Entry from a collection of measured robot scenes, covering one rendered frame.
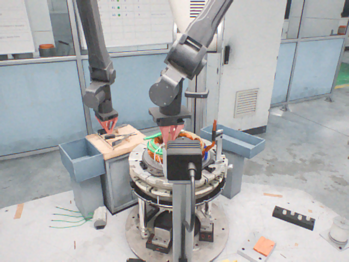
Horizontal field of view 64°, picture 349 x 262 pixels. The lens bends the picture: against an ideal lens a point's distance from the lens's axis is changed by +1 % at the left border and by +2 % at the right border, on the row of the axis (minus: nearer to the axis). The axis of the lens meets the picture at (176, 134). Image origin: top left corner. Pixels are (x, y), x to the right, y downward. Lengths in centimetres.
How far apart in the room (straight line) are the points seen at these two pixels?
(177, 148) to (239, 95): 296
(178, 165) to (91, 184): 79
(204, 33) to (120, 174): 66
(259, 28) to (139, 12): 126
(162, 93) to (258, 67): 280
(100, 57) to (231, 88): 236
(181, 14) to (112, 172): 69
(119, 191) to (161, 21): 233
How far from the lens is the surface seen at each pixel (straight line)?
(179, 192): 37
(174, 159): 33
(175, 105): 69
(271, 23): 337
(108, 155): 103
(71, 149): 117
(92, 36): 95
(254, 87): 341
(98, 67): 102
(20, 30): 294
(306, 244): 116
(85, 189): 111
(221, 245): 104
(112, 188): 113
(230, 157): 116
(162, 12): 318
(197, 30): 65
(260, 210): 124
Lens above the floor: 156
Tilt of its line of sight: 26 degrees down
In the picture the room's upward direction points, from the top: straight up
